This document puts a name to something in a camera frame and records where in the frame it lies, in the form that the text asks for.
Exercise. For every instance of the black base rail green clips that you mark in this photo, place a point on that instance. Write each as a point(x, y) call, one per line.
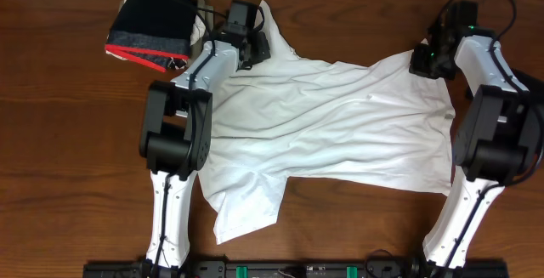
point(374, 267)

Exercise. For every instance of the black folded garment pink trim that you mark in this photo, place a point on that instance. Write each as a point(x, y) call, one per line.
point(154, 33)

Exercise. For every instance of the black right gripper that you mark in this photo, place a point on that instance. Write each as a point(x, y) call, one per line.
point(417, 67)

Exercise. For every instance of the olive grey folded garment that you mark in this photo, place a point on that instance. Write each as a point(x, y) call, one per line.
point(199, 30)

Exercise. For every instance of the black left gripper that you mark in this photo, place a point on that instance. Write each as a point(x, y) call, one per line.
point(260, 50)

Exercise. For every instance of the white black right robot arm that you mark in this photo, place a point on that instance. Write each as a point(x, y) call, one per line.
point(498, 144)

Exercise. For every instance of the black t-shirt white logo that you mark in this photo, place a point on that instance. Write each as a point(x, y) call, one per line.
point(532, 85)

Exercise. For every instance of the white t-shirt pixel print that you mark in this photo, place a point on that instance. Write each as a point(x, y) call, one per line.
point(294, 117)

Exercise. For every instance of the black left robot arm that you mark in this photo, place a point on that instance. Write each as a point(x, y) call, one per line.
point(176, 140)

